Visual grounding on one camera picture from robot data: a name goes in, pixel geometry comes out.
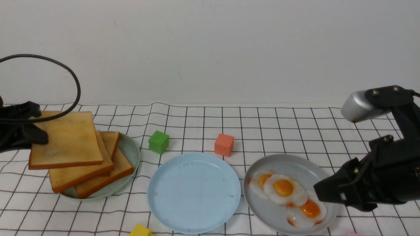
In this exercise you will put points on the pale green plate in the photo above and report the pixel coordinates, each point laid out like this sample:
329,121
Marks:
132,152

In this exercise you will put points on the toast slice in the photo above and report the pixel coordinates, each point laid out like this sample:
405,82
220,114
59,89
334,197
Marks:
71,143
111,140
63,178
122,168

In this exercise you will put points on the white black-grid tablecloth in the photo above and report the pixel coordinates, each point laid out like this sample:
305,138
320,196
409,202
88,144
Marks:
321,135

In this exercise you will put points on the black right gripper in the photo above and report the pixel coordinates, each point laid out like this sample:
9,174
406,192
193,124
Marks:
388,174

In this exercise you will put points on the green cube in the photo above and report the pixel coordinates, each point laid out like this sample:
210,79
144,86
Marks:
159,142

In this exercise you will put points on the yellow block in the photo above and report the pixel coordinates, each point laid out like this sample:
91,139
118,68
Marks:
140,230

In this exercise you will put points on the light blue plate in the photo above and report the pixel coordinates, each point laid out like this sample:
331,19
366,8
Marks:
194,193

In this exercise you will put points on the orange-red cube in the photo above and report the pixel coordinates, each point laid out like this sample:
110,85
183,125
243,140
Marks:
224,145

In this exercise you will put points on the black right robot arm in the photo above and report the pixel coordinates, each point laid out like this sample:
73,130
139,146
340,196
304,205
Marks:
400,102

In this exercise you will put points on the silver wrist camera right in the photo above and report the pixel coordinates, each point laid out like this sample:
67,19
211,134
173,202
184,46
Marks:
357,108

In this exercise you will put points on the fried egg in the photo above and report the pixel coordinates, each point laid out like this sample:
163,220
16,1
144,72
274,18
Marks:
312,213
257,180
285,191

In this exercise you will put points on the grey plate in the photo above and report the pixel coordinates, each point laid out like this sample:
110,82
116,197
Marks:
302,170

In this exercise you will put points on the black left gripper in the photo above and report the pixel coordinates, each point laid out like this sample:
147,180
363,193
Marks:
14,137

